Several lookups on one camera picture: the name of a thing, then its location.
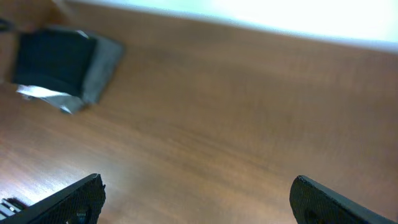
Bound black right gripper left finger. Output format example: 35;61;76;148
1;174;106;224

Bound white folded shirt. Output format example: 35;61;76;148
16;85;71;99

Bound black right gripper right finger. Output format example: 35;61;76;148
289;175;395;224

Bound grey folded garment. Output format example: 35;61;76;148
41;30;124;114

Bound black leggings with pink waistband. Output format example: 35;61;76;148
12;29;97;96

